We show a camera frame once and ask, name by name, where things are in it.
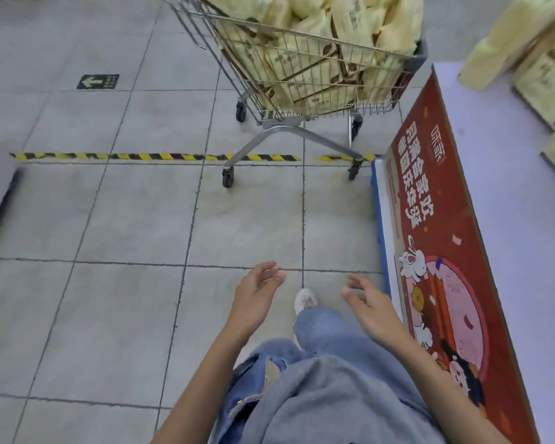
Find person's left hand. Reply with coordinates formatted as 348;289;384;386
228;261;287;338

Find person's right hand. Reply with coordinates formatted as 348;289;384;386
342;274;415;352

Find person's left forearm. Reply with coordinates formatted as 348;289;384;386
150;324;251;444

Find person's right forearm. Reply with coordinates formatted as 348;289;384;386
388;336;512;444

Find white shoe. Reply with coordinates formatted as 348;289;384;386
294;288;319;318

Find blue jeans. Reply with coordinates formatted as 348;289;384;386
213;307;427;444

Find blue pallet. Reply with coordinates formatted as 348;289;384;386
371;157;394;298

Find grey shirt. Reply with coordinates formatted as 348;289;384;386
253;355;446;444

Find red illustrated poster panel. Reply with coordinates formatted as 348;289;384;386
384;64;542;444

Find metal shopping cart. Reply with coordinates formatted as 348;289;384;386
159;0;429;189

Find white display platform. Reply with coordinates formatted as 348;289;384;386
377;60;555;444

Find green arrow floor sticker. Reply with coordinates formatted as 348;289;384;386
77;74;120;90

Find pile of yellow packets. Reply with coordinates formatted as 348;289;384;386
199;0;424;117

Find large yellow tissue pack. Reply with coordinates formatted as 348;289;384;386
458;0;555;92

